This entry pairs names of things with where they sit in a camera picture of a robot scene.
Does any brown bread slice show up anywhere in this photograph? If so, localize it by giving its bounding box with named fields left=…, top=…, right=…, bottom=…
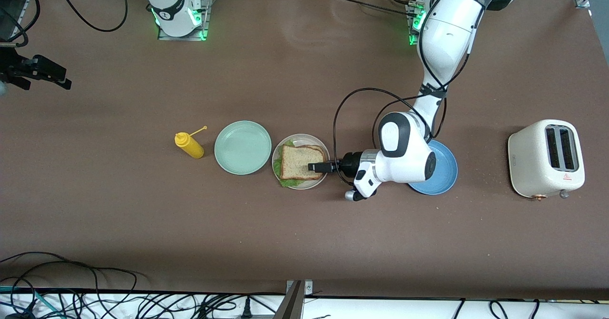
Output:
left=280, top=144, right=328, bottom=181

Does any green lettuce leaf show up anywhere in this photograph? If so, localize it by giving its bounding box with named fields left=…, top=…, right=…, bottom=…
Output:
left=273, top=140, right=306, bottom=189

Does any yellow squeeze bottle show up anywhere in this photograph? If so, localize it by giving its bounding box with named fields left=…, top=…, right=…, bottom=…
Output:
left=174, top=126, right=208, bottom=159

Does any beige plate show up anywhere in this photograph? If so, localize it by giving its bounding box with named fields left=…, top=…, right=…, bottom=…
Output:
left=272, top=134, right=331, bottom=190

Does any mint green plate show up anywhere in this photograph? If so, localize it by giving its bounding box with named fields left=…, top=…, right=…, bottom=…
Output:
left=214, top=120, right=272, bottom=176

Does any blue plate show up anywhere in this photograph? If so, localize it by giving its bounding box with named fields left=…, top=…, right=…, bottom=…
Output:
left=407, top=139, right=459, bottom=196

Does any white toaster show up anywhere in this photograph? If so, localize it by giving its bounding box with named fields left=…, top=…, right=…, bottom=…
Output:
left=507, top=119, right=586, bottom=201

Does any black looped cable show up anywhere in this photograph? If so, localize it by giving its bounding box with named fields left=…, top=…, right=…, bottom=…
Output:
left=0, top=0, right=41, bottom=48

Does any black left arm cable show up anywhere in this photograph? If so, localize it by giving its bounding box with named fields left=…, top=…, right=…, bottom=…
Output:
left=332, top=88, right=449, bottom=187

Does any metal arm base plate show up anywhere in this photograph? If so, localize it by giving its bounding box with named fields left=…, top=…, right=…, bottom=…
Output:
left=157, top=0, right=211, bottom=41
left=406, top=2, right=429, bottom=47

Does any grey metal post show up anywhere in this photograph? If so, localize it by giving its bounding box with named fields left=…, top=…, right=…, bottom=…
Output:
left=274, top=279, right=314, bottom=319

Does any black braided cable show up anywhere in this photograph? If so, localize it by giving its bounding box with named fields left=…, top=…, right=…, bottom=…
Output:
left=328, top=0, right=415, bottom=19

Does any black floor cable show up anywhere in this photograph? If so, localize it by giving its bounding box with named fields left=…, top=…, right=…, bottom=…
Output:
left=0, top=251, right=143, bottom=319

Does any teal cable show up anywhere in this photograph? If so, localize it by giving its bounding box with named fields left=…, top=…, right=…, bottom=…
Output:
left=0, top=285, right=62, bottom=319

